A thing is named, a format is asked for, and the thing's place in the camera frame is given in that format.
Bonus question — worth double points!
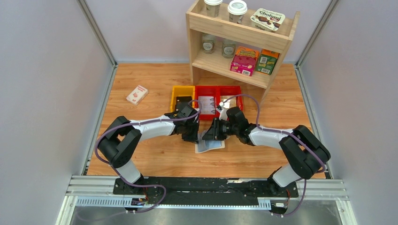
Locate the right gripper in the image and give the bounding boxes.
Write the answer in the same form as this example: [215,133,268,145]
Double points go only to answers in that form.
[201,117,238,141]

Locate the beige card holder wallet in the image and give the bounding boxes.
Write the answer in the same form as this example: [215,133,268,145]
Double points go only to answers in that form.
[195,131,225,154]

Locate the silver vip card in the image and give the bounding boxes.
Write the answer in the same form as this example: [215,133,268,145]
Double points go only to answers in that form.
[198,96,215,106]
[198,131,206,146]
[201,105,216,115]

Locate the red plastic bin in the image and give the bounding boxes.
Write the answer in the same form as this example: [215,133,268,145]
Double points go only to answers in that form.
[195,85,221,120]
[216,86,244,111]

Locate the yellow plastic bin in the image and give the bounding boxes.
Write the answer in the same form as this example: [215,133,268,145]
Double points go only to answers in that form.
[170,85,195,111]

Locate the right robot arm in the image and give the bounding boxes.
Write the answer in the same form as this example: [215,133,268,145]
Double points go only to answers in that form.
[198,107,331,196]

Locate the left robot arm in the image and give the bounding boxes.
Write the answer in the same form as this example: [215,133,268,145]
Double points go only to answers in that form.
[94,104,201,195]

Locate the black cards stack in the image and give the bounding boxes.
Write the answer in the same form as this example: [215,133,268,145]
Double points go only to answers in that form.
[175,96,192,108]

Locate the gold cards stack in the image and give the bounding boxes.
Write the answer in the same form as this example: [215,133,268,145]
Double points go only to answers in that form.
[221,97,237,109]

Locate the white red sponge pack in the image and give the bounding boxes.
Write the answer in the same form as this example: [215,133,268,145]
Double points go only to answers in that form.
[126,85,149,105]

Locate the wooden shelf unit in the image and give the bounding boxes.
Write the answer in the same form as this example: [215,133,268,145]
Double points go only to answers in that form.
[185,0,300,105]

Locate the pink orange Scrub Mommy box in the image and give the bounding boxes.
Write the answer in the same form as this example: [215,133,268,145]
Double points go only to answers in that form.
[230,46,260,76]

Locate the right glass jar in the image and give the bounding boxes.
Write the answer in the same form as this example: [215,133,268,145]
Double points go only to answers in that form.
[222,38,236,59]

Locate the glass jar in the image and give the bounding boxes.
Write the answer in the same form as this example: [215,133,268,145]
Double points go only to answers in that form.
[202,33,216,54]
[222,38,236,59]

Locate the left glass jar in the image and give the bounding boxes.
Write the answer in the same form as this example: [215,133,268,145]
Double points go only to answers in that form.
[202,33,216,54]

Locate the green carton box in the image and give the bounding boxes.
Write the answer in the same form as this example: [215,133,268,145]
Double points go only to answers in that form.
[255,49,280,75]

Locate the left paper coffee cup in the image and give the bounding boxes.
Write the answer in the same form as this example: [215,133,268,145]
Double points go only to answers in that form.
[204,0,223,18]

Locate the paper coffee cup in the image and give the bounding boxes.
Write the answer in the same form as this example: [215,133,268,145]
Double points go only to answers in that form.
[227,0,248,24]
[204,0,223,18]

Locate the Chobani yogurt cup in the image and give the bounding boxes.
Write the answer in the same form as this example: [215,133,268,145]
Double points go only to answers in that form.
[250,8,286,32]

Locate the right paper coffee cup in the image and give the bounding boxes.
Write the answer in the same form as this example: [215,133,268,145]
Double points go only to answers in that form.
[227,0,248,24]

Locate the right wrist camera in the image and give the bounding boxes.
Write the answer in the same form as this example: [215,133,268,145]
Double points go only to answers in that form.
[216,102,228,120]

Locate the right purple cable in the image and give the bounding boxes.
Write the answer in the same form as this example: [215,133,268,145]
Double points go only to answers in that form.
[217,94,327,218]

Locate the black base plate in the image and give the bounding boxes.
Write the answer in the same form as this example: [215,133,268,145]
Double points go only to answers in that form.
[113,177,299,206]

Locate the aluminium frame rail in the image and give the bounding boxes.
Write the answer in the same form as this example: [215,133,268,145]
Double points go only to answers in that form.
[56,176,357,225]

